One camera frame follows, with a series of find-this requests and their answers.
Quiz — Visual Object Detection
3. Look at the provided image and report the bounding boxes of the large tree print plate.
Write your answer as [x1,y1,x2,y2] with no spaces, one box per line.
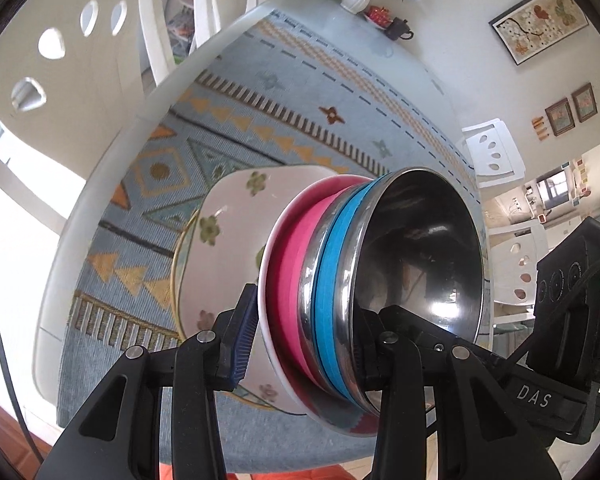
[177,165,338,413]

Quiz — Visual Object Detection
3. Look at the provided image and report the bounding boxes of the patterned woven table mat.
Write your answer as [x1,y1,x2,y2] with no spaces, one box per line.
[55,15,492,473]

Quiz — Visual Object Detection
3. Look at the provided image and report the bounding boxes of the black cable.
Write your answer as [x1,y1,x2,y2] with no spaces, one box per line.
[0,280,47,467]

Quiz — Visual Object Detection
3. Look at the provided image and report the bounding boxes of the red lidded teacup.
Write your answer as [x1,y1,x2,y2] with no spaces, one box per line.
[364,5,396,29]

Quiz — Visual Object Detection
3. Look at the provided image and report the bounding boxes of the dark screen appliance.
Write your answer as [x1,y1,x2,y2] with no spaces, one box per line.
[535,170,574,209]

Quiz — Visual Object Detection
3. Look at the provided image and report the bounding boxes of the magenta steel bowl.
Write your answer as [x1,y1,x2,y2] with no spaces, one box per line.
[279,176,377,402]

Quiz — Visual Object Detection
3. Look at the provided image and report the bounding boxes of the blue steel bowl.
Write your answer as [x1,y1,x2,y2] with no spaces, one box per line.
[314,167,487,417]

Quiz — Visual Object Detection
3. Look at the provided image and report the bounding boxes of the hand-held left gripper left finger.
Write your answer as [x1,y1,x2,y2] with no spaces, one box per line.
[35,282,258,480]

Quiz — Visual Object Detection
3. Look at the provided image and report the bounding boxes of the white chair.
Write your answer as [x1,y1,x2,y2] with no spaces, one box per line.
[0,0,182,243]
[489,222,552,327]
[461,119,527,191]
[190,0,262,57]

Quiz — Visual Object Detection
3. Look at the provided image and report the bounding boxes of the pink plastic bowl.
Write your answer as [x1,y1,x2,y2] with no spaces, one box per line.
[257,174,382,439]

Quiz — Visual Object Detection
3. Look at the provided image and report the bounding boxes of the shelf with orange things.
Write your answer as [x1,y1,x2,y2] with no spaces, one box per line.
[165,0,202,57]

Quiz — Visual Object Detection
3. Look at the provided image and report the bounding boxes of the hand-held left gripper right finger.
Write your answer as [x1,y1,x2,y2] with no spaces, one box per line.
[362,330,563,480]

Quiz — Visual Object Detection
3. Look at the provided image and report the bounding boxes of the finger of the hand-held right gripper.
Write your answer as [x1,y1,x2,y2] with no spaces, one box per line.
[377,304,511,386]

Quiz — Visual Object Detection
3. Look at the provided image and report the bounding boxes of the blue leaf gold-rimmed plate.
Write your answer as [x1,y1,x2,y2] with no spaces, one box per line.
[171,207,306,417]

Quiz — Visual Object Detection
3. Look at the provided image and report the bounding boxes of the brown lidded mug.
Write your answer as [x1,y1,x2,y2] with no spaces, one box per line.
[384,17,415,41]

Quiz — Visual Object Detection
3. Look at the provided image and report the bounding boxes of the small framed picture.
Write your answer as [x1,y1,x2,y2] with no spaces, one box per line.
[545,99,576,137]
[571,82,599,124]

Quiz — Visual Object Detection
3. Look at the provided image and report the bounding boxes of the large framed floral picture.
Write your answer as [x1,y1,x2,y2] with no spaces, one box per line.
[489,0,590,66]

